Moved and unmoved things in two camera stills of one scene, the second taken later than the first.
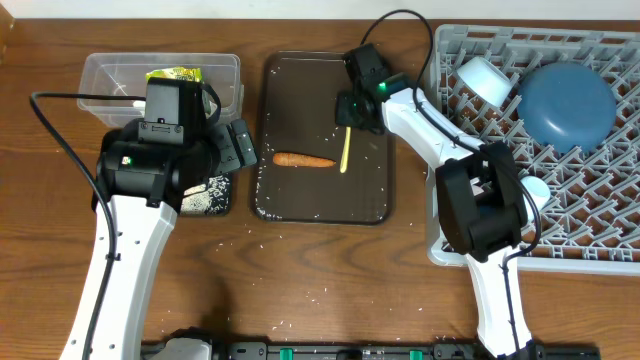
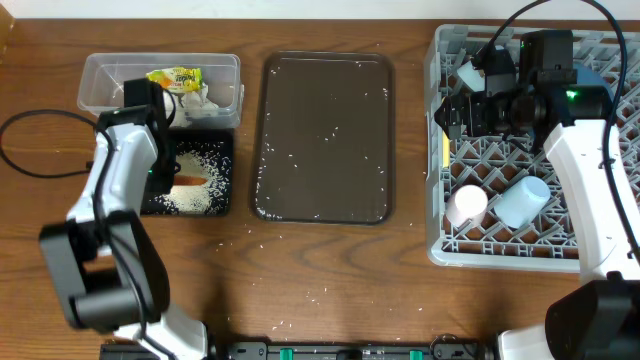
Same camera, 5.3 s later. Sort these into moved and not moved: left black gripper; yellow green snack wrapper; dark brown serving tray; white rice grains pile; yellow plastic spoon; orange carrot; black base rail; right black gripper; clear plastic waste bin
Moved: right black gripper; yellow plastic spoon; left black gripper; orange carrot
Not moved: white rice grains pile; black base rail; yellow green snack wrapper; clear plastic waste bin; dark brown serving tray
